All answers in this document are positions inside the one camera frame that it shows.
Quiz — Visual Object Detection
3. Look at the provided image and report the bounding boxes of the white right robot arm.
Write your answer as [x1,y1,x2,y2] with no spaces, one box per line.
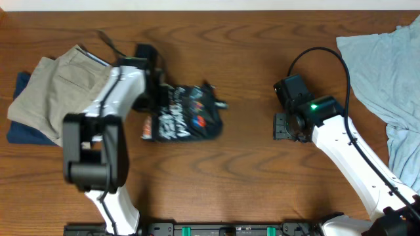
[273,95,419,235]

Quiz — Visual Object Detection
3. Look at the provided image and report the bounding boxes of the folded navy blue garment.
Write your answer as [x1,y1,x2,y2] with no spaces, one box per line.
[6,72,56,146]

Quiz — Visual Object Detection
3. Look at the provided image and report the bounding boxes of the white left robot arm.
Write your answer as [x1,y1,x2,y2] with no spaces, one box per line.
[62,56,163,235]

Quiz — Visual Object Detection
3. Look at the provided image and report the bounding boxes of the folded khaki trousers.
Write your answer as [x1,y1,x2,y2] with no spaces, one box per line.
[7,45,112,146]

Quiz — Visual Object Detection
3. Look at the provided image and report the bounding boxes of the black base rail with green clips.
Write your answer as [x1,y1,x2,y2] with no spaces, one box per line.
[64,221,324,236]

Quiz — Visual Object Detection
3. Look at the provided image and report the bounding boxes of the black orange-patterned sports shirt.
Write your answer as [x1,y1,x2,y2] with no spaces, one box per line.
[142,82,228,142]

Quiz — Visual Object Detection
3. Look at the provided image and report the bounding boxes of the light grey t-shirt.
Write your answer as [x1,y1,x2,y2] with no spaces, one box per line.
[336,19,419,191]

